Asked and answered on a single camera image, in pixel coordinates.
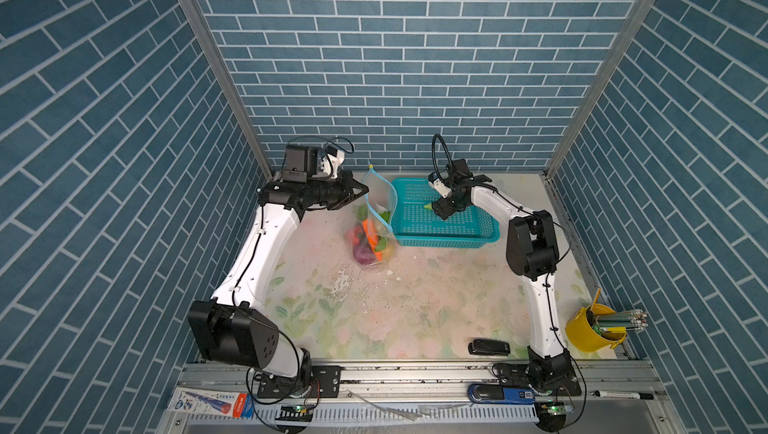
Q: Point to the purple onion toy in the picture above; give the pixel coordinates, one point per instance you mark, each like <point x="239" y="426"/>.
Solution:
<point x="364" y="255"/>

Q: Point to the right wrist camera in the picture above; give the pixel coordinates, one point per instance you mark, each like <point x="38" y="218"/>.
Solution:
<point x="453" y="171"/>

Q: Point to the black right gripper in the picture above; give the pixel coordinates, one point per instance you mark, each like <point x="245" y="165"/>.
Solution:
<point x="441" y="205"/>

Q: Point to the red blue printed box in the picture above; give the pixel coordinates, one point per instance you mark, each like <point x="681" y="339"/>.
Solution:
<point x="234" y="405"/>

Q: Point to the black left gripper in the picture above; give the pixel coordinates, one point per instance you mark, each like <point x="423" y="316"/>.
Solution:
<point x="344" y="181"/>

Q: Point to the yellow pencil cup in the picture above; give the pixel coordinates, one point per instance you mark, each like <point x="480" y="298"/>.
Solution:
<point x="582" y="335"/>

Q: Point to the blue black device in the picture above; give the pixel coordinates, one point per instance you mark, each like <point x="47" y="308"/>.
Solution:
<point x="498" y="394"/>

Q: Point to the clear zip top bag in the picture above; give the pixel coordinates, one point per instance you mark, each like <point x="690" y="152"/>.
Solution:
<point x="382" y="196"/>

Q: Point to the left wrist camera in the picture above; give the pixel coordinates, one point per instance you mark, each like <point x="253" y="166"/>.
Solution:
<point x="302" y="164"/>

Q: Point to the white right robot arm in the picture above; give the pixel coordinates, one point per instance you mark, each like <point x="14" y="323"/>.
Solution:
<point x="532" y="253"/>

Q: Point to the orange carrot toy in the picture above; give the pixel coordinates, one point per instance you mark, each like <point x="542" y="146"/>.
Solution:
<point x="375" y="242"/>

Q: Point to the black marker pen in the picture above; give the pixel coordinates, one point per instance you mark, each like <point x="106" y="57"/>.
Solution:
<point x="624" y="395"/>

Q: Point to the teal plastic basket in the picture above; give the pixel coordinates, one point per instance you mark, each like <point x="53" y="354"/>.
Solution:
<point x="415" y="226"/>

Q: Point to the bundle of pencils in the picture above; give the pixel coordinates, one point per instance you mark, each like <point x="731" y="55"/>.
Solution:
<point x="621" y="322"/>

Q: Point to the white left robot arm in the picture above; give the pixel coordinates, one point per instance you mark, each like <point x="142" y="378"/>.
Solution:
<point x="230" y="327"/>

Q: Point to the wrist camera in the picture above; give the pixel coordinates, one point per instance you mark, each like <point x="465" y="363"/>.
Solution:
<point x="453" y="171"/>
<point x="302" y="164"/>

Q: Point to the yellow potato toy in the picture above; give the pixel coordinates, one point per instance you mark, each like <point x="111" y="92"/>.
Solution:
<point x="389" y="251"/>

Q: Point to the aluminium rail base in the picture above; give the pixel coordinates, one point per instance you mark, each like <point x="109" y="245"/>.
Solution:
<point x="396" y="396"/>

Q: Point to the black stapler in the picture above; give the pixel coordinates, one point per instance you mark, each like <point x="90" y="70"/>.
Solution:
<point x="488" y="347"/>

